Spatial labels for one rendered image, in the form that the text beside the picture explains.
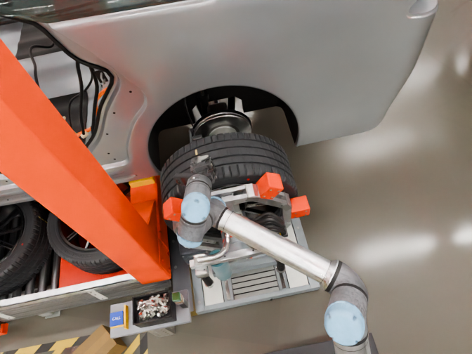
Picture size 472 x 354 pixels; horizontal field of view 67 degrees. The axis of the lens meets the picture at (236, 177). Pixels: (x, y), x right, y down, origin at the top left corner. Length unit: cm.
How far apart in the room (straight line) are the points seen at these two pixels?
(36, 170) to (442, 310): 232
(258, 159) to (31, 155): 87
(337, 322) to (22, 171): 99
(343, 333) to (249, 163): 73
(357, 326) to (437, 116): 246
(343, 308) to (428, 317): 146
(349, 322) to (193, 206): 58
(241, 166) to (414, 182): 174
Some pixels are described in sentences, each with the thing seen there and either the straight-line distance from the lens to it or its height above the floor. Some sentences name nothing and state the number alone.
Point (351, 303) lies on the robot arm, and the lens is 120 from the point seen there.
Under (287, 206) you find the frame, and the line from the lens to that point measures 162.
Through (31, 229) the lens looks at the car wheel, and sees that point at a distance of 256.
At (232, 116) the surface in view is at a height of 99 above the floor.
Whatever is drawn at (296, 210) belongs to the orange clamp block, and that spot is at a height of 88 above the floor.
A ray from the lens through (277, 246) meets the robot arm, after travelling 129.
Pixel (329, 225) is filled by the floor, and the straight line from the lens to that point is 265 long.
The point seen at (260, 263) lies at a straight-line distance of 235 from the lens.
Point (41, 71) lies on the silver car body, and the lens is 270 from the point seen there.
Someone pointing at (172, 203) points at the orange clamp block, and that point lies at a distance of 150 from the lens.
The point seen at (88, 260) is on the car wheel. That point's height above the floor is 50.
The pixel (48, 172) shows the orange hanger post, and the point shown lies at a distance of 112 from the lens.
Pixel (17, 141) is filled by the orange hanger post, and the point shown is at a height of 177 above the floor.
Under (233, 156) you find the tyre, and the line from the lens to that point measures 152.
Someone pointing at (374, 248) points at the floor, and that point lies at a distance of 264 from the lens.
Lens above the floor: 241
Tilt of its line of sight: 58 degrees down
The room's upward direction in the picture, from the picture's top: 12 degrees counter-clockwise
